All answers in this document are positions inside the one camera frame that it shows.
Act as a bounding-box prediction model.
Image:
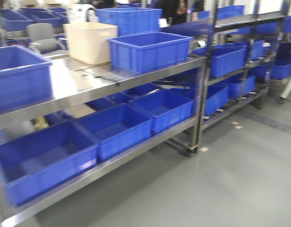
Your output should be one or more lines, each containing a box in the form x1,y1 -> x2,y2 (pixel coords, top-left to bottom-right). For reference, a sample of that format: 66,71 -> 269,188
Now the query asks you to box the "steel two-tier table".
0,55 -> 206,227

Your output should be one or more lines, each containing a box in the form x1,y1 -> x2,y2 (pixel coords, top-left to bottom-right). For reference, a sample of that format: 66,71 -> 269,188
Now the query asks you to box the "blue target bin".
108,32 -> 193,74

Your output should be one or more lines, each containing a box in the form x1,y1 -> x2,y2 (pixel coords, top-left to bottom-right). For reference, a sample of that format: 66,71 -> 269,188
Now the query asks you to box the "cream plastic bin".
63,22 -> 118,65

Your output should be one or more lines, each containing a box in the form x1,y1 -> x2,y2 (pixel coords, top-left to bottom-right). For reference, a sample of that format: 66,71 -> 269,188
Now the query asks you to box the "blue bin lower left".
0,122 -> 98,206

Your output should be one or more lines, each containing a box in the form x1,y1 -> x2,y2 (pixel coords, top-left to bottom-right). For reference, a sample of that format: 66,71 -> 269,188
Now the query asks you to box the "blue bin lower right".
129,89 -> 193,135

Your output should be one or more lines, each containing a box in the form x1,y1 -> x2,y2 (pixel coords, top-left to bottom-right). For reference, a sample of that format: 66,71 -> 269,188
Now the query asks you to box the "large blue crate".
96,8 -> 162,36

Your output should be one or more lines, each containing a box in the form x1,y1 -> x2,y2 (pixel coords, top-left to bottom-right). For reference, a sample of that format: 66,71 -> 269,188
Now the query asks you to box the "grey armchair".
26,23 -> 66,54

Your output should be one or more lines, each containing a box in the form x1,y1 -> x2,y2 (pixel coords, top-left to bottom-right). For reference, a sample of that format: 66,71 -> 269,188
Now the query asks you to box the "blue bin lower middle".
76,104 -> 152,162

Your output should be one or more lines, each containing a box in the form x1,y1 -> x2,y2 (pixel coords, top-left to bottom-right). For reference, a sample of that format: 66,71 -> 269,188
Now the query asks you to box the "blue bin on table left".
0,45 -> 53,113

